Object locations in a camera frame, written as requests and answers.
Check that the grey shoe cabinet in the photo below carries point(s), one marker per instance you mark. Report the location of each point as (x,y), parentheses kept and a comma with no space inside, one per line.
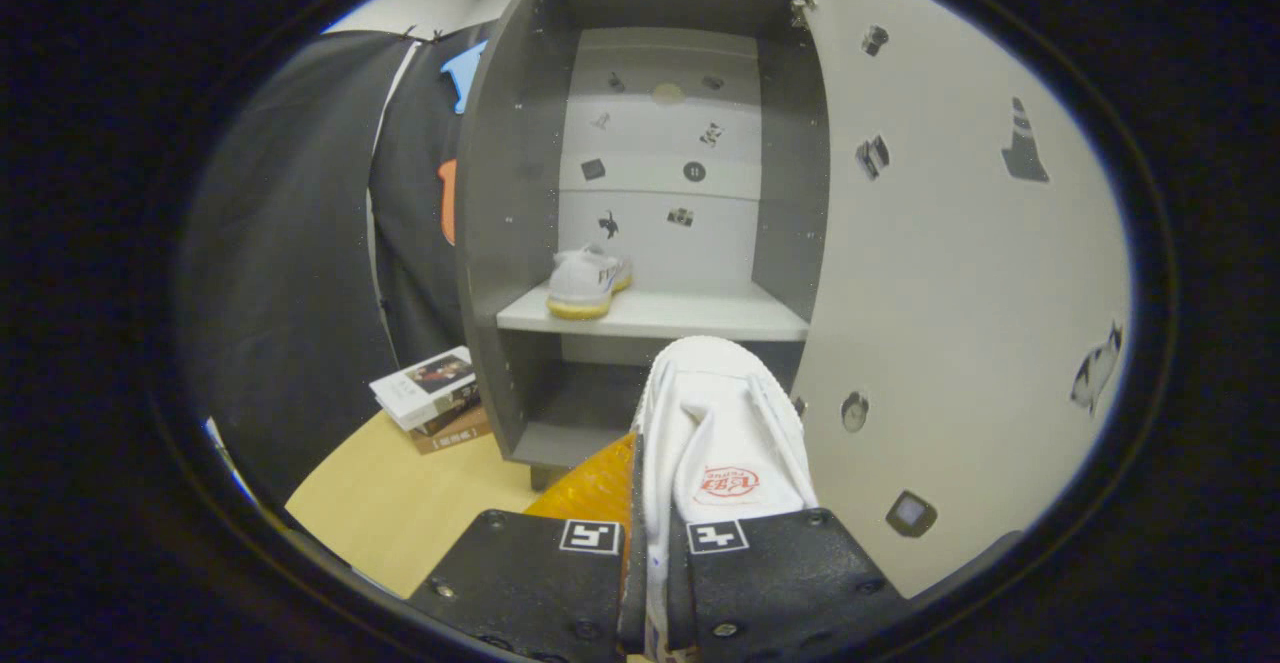
(510,193)

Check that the light grey shoe cabinet door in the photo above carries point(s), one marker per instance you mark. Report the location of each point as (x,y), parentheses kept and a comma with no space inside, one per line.
(950,293)

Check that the white cover book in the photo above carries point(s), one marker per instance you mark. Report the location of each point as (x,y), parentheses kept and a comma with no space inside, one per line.
(420,383)

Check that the white shoe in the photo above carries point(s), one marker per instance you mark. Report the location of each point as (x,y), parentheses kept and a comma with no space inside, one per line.
(580,283)
(720,413)

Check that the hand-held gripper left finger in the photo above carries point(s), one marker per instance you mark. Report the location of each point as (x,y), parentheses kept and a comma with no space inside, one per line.
(632,593)

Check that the black backdrop cloth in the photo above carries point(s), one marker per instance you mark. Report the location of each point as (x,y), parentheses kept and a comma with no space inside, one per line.
(290,243)

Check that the brown book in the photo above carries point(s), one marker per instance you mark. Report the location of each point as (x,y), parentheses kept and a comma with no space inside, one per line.
(455,433)

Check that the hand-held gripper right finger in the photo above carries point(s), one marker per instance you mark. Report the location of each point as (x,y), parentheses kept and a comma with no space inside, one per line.
(790,583)

